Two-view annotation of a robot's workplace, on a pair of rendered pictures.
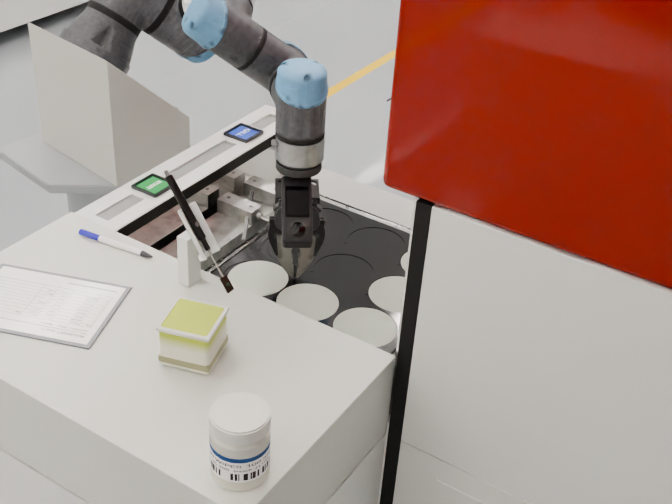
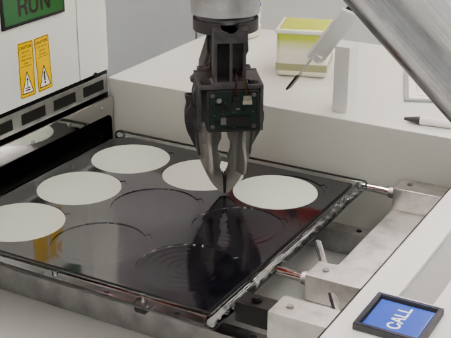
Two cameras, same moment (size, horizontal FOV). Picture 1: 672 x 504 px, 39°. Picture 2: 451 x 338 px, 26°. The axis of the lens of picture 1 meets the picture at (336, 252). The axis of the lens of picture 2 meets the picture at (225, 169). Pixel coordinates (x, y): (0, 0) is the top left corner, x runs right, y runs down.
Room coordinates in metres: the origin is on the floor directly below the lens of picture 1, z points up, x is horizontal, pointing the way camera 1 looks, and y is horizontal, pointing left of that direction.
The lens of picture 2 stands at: (2.33, 0.05, 1.37)
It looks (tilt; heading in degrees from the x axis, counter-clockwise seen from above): 22 degrees down; 179
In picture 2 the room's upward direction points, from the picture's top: straight up
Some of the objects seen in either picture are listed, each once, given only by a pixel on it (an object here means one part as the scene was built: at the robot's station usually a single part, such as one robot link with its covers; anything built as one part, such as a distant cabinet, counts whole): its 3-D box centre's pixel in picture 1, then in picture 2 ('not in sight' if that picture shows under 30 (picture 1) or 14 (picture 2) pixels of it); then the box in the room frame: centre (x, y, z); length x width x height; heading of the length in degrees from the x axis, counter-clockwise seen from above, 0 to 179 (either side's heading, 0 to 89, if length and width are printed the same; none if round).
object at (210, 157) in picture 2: (304, 248); (212, 161); (1.29, 0.05, 0.95); 0.06 x 0.03 x 0.09; 5
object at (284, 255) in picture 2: (256, 236); (297, 244); (1.40, 0.14, 0.90); 0.38 x 0.01 x 0.01; 150
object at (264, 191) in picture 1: (265, 190); (314, 326); (1.56, 0.14, 0.89); 0.08 x 0.03 x 0.03; 60
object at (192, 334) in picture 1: (193, 336); (305, 47); (0.99, 0.18, 1.00); 0.07 x 0.07 x 0.07; 76
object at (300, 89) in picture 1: (300, 100); not in sight; (1.29, 0.07, 1.21); 0.09 x 0.08 x 0.11; 16
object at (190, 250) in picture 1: (197, 248); (333, 56); (1.15, 0.20, 1.03); 0.06 x 0.04 x 0.13; 60
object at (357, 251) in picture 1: (343, 272); (154, 208); (1.31, -0.01, 0.90); 0.34 x 0.34 x 0.01; 60
